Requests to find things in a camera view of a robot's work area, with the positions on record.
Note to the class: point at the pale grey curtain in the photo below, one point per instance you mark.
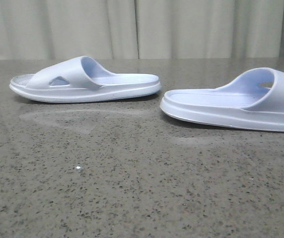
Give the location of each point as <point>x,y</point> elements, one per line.
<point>141,29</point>

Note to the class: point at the light blue slipper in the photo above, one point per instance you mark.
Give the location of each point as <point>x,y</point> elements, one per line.
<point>253,100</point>
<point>83,79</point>

